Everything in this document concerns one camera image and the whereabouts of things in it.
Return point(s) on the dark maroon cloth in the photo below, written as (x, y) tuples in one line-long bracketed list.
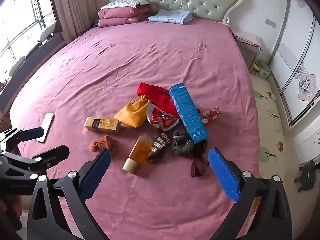
[(200, 155)]

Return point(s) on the white dotted pillow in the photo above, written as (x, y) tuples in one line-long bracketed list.
[(122, 3)]

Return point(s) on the red cloth bag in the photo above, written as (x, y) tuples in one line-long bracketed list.
[(157, 95)]

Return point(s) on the bed with pink sheet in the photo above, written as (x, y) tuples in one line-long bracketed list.
[(150, 55)]

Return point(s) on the person's left hand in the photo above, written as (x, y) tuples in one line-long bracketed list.
[(11, 210)]

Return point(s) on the patterned floor mat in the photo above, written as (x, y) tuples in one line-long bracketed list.
[(270, 120)]

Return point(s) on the beige wall plate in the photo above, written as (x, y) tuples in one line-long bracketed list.
[(270, 22)]

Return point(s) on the black sock with white letters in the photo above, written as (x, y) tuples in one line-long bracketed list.
[(160, 147)]

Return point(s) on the dark grey bench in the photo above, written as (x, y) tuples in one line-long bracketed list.
[(47, 45)]

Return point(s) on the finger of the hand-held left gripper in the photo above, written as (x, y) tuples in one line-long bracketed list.
[(30, 133), (52, 155)]

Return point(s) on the gold cosmetic box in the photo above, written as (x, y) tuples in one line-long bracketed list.
[(102, 125)]

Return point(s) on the red snack wrapper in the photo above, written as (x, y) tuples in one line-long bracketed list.
[(162, 120)]

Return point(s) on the folded light blue blanket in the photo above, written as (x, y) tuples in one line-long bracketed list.
[(170, 16)]

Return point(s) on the green storage box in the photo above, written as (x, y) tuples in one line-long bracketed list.
[(265, 70)]

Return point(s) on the beige curtain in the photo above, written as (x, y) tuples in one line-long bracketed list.
[(75, 5)]

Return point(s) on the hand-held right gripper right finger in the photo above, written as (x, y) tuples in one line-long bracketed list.
[(225, 175)]

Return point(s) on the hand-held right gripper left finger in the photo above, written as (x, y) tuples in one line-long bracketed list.
[(96, 175)]

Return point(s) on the small red candy packet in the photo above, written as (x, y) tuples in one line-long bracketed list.
[(210, 115)]

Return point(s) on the grey-brown nightstand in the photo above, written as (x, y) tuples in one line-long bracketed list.
[(247, 55)]

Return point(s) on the green round stool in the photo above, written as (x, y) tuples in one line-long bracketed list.
[(308, 173)]

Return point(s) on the white sliding-door wardrobe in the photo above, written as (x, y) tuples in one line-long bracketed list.
[(295, 55)]

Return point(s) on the amber bottle with cream cap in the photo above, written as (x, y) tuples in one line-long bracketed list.
[(140, 150)]

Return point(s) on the window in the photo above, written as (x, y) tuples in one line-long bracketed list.
[(20, 17)]

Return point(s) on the long blue box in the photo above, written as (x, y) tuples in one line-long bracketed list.
[(187, 112)]

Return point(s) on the orange-brown sock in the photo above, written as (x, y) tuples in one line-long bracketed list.
[(101, 143)]

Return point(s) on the folded pink quilt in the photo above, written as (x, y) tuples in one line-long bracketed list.
[(120, 17)]

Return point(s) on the yellow toy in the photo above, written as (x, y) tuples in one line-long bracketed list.
[(255, 68)]

